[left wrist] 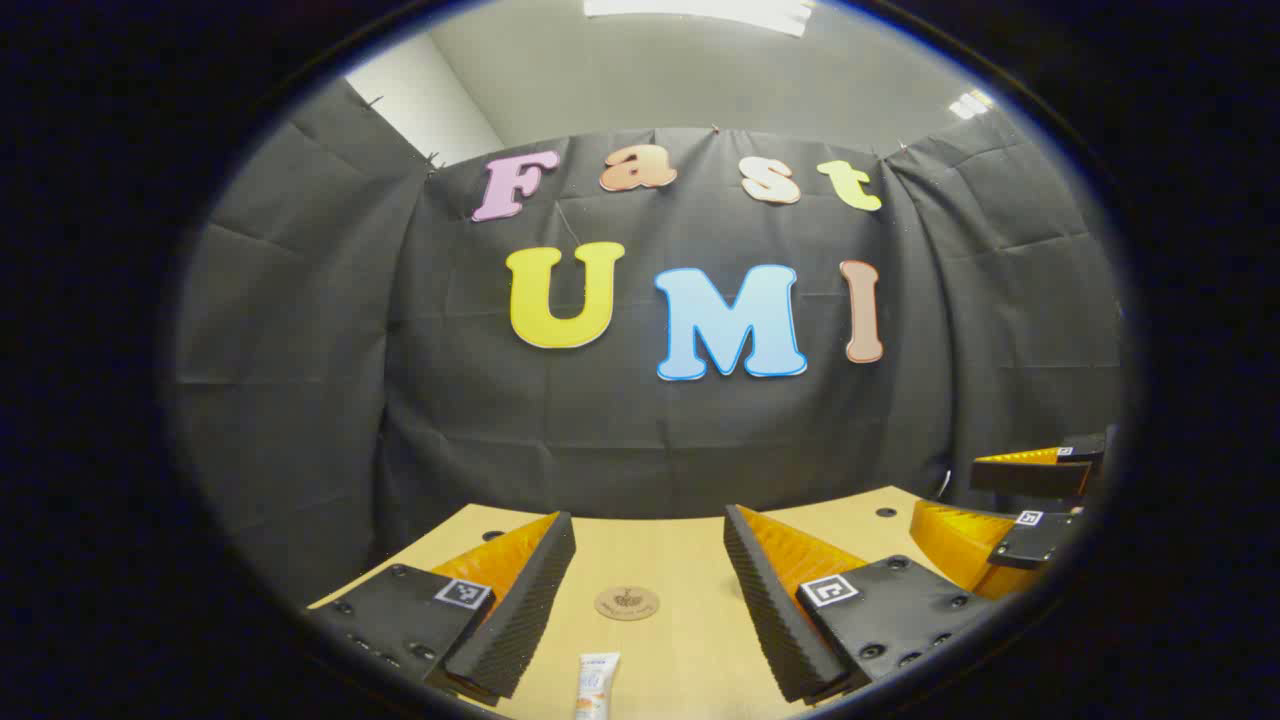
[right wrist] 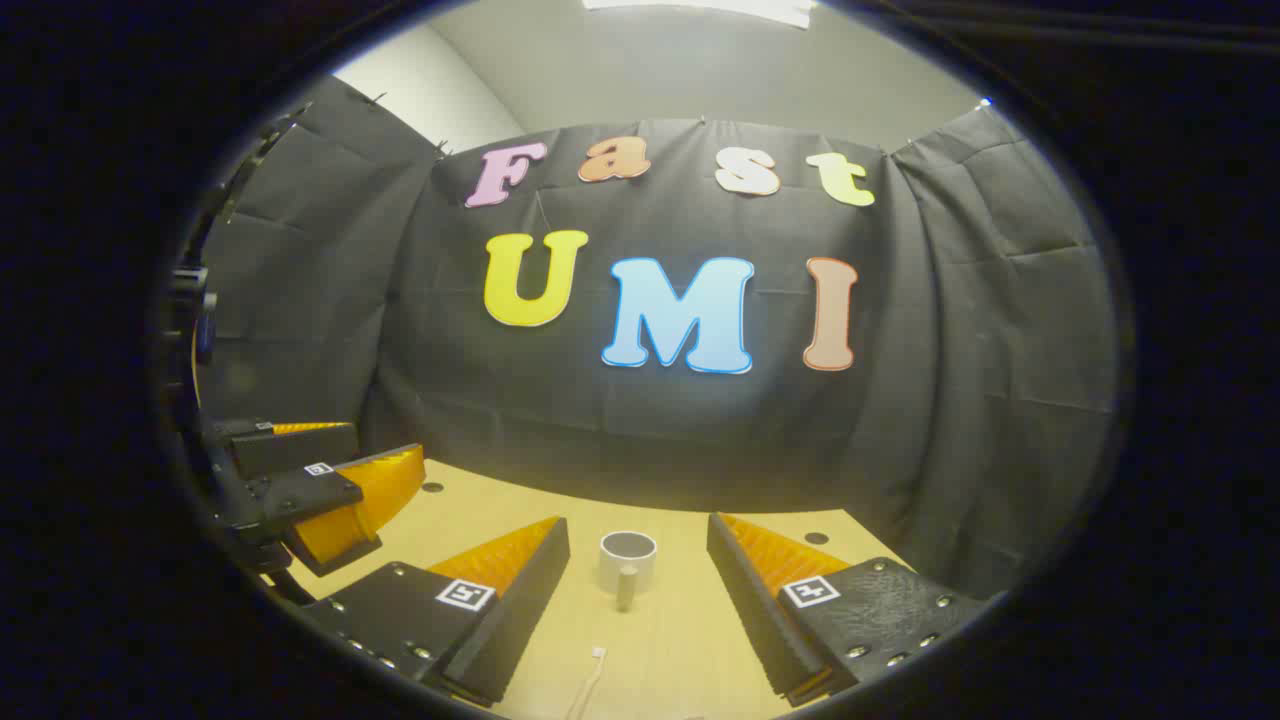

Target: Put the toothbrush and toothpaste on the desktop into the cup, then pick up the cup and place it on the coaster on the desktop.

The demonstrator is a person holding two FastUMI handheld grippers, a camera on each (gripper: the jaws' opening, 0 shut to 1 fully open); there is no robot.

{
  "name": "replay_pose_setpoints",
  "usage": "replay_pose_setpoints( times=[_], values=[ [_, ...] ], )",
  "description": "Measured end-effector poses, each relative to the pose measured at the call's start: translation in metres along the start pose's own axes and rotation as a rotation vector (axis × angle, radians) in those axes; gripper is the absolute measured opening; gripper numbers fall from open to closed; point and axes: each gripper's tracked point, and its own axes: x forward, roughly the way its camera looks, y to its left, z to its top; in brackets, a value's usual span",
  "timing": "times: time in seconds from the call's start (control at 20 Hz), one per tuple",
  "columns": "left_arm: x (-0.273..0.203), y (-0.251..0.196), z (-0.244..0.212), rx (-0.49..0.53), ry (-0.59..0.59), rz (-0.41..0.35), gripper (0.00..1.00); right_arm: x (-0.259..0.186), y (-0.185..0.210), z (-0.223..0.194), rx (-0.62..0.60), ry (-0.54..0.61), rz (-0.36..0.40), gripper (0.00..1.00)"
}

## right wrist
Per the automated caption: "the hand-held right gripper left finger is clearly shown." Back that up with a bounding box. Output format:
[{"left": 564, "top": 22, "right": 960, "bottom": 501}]
[{"left": 300, "top": 517, "right": 571, "bottom": 707}]

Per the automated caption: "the black backdrop cloth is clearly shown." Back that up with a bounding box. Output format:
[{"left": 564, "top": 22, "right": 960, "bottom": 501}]
[{"left": 195, "top": 75, "right": 1119, "bottom": 601}]

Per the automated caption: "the ceiling light panel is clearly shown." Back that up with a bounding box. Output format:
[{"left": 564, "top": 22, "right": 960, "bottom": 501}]
[{"left": 583, "top": 0, "right": 816, "bottom": 29}]

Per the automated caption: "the beige toothbrush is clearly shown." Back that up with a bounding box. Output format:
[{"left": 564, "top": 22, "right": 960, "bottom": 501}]
[{"left": 565, "top": 646, "right": 608, "bottom": 720}]

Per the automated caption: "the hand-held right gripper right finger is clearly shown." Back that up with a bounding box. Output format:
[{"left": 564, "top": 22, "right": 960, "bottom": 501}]
[{"left": 706, "top": 513, "right": 991, "bottom": 707}]

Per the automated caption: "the white cup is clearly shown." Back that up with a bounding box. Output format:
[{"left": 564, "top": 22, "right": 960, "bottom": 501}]
[{"left": 599, "top": 530, "right": 659, "bottom": 613}]

